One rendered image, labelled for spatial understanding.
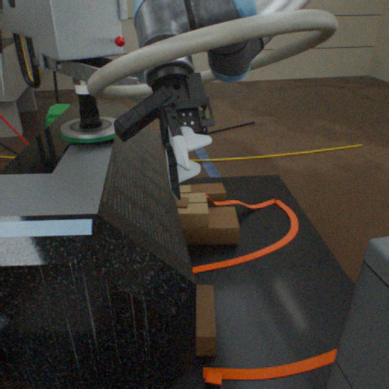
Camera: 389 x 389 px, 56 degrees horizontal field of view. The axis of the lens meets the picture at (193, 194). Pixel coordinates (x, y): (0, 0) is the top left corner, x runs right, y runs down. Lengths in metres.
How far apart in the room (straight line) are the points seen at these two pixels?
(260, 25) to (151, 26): 0.21
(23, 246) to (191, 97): 0.57
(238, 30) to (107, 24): 0.78
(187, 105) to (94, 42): 0.70
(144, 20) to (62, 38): 0.55
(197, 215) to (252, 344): 0.78
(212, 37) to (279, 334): 1.45
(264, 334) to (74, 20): 1.43
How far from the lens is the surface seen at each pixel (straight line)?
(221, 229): 2.17
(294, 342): 1.78
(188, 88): 0.65
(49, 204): 1.02
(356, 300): 1.04
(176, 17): 0.70
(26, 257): 0.98
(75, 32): 1.24
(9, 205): 1.06
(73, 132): 1.35
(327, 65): 7.23
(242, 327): 1.78
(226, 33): 0.54
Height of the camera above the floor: 1.36
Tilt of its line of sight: 29 degrees down
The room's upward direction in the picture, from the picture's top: straight up
